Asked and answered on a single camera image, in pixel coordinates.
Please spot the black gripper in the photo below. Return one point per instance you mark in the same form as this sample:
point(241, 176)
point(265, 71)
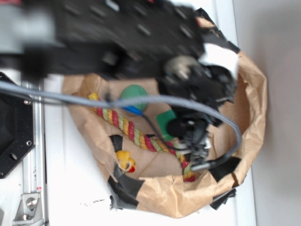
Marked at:
point(210, 80)

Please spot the green rectangular block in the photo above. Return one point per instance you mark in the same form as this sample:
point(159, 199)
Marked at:
point(163, 120)

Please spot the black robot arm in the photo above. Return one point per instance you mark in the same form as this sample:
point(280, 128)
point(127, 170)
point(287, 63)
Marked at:
point(116, 39)

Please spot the green dimpled ball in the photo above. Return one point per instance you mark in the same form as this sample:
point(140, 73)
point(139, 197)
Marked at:
point(132, 91)

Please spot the brown paper bag bin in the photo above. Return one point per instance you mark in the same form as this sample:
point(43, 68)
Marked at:
point(162, 182)

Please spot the yellow rubber duck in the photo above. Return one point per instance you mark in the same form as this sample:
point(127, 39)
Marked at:
point(126, 163)

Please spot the aluminium extrusion rail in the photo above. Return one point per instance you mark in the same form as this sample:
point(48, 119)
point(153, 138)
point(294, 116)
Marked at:
point(34, 164)

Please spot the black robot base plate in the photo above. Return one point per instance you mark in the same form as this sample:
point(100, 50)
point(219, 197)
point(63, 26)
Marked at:
point(16, 130)

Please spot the metal corner bracket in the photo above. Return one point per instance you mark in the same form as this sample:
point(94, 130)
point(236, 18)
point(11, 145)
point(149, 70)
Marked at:
point(30, 211)

